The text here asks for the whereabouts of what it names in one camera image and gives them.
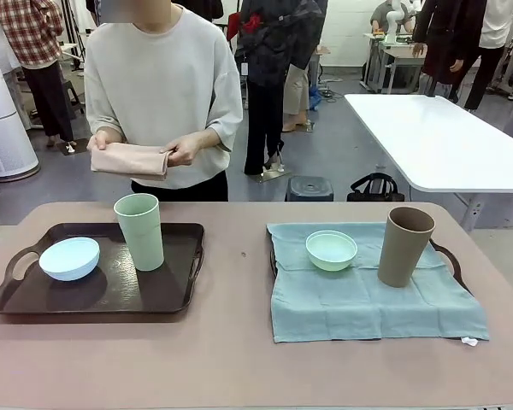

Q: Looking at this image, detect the person's right hand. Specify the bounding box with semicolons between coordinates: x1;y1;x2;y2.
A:
86;130;112;151

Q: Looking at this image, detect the person's left hand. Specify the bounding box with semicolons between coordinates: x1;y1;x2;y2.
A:
160;133;204;166

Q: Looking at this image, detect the beige cloth mat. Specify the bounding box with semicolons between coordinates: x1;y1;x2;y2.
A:
89;142;171;181

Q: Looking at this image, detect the tall green cup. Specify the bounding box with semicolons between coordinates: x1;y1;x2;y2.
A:
113;192;166;272

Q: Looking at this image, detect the light blue bowl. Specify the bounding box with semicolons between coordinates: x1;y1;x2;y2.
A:
38;237;101;282

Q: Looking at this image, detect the mint green bowl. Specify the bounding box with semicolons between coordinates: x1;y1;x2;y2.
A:
305;230;359;272

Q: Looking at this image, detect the blue cloth mat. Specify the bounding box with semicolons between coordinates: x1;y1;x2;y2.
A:
266;221;491;345

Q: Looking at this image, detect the tall brown cup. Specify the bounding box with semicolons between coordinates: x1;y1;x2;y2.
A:
376;207;436;287

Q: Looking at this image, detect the person's left forearm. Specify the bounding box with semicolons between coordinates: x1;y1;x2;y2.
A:
190;126;221;150

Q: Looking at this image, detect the dark brown serving tray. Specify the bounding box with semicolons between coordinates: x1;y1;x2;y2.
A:
268;237;475;343
0;221;207;317

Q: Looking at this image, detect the grey floor plate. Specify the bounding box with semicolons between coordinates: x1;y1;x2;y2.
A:
57;138;94;155

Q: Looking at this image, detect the black step stool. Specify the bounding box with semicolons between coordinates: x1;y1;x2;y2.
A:
61;79;86;116

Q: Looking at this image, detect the person in white shirt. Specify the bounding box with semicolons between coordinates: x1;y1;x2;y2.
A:
84;0;244;202

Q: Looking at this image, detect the bystander in tan trousers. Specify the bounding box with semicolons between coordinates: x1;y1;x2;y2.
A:
281;42;321;133

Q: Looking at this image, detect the bystander in red plaid shirt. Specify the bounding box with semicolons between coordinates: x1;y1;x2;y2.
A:
0;0;76;149

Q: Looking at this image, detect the dark blue plastic stool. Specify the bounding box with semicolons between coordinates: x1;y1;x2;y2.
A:
285;174;335;202

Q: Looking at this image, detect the bystander in dark jacket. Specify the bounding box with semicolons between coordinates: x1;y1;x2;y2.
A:
238;0;328;176

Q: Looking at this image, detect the black bag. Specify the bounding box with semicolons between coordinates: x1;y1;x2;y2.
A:
345;173;406;202

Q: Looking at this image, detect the grey background desk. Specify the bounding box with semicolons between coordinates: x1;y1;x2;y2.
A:
361;32;428;94

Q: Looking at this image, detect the white side table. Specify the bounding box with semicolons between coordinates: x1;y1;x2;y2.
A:
344;93;513;234

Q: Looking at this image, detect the bystander in black coat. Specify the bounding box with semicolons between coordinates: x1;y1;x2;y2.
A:
412;0;488;97

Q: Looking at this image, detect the bystander in white top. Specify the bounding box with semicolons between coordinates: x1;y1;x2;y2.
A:
463;0;513;111

